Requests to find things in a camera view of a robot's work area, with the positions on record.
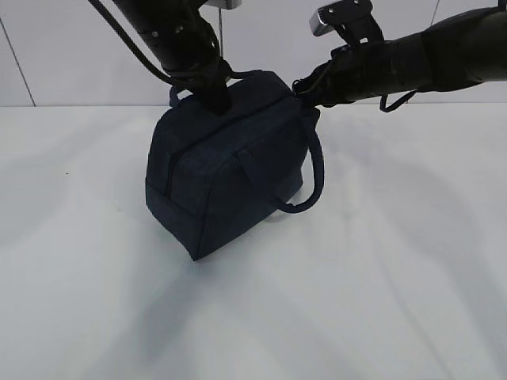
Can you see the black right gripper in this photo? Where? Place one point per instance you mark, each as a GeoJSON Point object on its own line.
{"type": "Point", "coordinates": [350, 76]}

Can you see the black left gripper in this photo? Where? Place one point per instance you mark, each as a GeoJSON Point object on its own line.
{"type": "Point", "coordinates": [186, 47]}

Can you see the dark navy lunch bag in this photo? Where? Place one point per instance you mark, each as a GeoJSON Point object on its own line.
{"type": "Point", "coordinates": [211, 178]}

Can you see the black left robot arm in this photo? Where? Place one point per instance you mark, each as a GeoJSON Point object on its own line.
{"type": "Point", "coordinates": [138, 15]}

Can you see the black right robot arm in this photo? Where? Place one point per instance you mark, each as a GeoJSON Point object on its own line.
{"type": "Point", "coordinates": [459, 52]}

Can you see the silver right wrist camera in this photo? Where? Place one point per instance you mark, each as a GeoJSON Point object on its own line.
{"type": "Point", "coordinates": [322, 21]}

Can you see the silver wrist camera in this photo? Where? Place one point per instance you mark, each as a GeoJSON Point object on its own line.
{"type": "Point", "coordinates": [224, 4]}
{"type": "Point", "coordinates": [322, 21]}

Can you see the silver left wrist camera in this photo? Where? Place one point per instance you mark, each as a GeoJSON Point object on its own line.
{"type": "Point", "coordinates": [224, 4]}

